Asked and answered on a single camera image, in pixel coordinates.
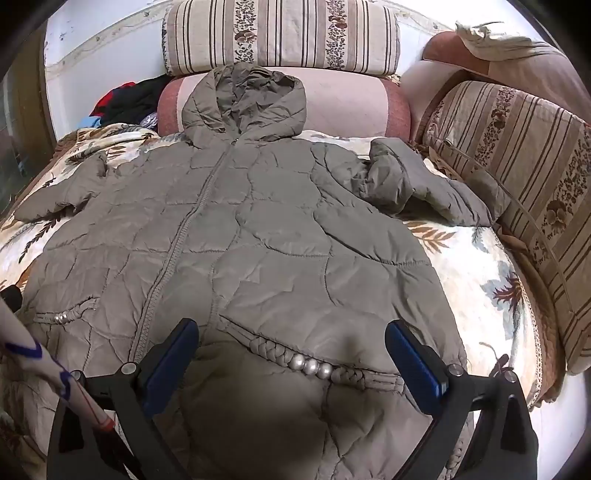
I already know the olive quilted hooded jacket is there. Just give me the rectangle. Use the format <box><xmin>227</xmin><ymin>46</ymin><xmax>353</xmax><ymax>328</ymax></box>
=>
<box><xmin>14</xmin><ymin>63</ymin><xmax>493</xmax><ymax>479</ymax></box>

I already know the white patterned sleeve forearm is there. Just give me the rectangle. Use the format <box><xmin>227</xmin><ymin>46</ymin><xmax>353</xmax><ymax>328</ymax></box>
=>
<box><xmin>1</xmin><ymin>300</ymin><xmax>114</xmax><ymax>432</ymax></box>

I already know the pile of dark clothes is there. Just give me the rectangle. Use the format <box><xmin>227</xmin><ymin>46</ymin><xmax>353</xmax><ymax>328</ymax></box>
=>
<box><xmin>77</xmin><ymin>75</ymin><xmax>172</xmax><ymax>130</ymax></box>

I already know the leaf pattern beige blanket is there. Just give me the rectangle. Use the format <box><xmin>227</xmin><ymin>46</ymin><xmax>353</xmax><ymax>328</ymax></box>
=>
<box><xmin>0</xmin><ymin>121</ymin><xmax>562</xmax><ymax>480</ymax></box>

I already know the striped floral side cushion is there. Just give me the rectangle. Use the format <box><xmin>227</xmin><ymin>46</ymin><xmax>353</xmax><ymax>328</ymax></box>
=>
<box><xmin>423</xmin><ymin>81</ymin><xmax>590</xmax><ymax>374</ymax></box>

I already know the dark wooden glass door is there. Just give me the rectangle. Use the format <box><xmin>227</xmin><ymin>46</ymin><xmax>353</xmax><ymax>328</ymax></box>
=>
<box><xmin>0</xmin><ymin>25</ymin><xmax>56</xmax><ymax>216</ymax></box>

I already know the pink bolster cushion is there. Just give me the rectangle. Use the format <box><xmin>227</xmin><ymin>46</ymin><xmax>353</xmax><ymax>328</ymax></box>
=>
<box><xmin>157</xmin><ymin>62</ymin><xmax>412</xmax><ymax>143</ymax></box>

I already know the cream fringed cloth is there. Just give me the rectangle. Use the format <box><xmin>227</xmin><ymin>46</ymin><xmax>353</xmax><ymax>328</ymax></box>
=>
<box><xmin>456</xmin><ymin>21</ymin><xmax>564</xmax><ymax>62</ymax></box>

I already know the striped floral back cushion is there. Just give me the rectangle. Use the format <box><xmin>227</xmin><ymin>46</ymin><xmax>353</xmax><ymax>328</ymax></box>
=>
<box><xmin>162</xmin><ymin>0</ymin><xmax>400</xmax><ymax>77</ymax></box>

